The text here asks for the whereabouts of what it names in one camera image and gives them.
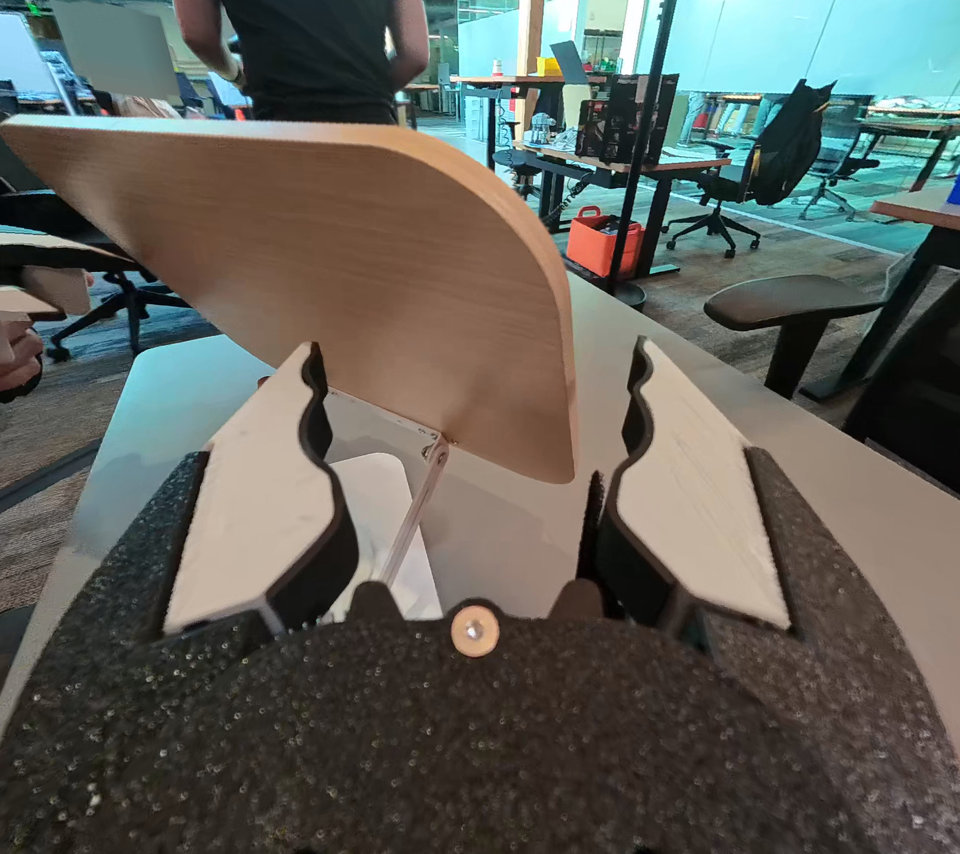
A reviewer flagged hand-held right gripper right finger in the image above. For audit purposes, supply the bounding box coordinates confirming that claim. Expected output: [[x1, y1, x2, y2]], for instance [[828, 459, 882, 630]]
[[606, 335, 792, 645]]

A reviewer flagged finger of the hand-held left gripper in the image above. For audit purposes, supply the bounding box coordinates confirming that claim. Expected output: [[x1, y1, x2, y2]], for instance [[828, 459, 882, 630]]
[[0, 286, 69, 324], [0, 227, 140, 272]]

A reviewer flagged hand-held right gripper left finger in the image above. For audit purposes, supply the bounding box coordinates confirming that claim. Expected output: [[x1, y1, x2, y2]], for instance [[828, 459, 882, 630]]
[[163, 341, 360, 638]]

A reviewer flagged wooden tilting board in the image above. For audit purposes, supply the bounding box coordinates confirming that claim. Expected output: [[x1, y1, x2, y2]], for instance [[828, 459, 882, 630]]
[[0, 113, 582, 485]]

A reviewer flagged grey desk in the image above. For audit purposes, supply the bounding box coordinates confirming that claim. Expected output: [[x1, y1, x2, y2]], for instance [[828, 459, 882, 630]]
[[0, 272, 960, 728]]

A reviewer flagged person's left hand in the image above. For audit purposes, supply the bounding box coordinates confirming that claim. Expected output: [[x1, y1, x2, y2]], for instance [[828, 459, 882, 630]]
[[0, 321, 46, 392]]

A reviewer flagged black swivel chair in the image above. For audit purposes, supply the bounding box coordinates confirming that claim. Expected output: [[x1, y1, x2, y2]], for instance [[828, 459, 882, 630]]
[[0, 190, 198, 364]]

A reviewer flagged black pole stand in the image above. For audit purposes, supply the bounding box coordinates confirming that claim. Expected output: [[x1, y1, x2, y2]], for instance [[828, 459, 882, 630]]
[[609, 0, 702, 315]]

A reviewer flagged orange storage tote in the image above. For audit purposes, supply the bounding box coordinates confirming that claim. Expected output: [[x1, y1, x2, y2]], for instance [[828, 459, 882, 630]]
[[566, 203, 646, 279]]

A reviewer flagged wooden top black table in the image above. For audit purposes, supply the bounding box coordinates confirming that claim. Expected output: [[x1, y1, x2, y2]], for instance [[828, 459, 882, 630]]
[[801, 182, 960, 405], [491, 137, 732, 285]]

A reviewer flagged black chair with jacket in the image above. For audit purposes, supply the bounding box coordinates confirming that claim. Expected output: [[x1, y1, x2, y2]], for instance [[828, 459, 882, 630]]
[[666, 77, 837, 260]]

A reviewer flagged black printed box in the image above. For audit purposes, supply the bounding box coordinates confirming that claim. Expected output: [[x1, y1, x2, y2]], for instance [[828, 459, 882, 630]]
[[576, 72, 680, 167]]

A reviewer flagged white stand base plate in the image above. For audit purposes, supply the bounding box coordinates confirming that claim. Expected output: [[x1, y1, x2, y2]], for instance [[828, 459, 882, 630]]
[[322, 437, 451, 621]]

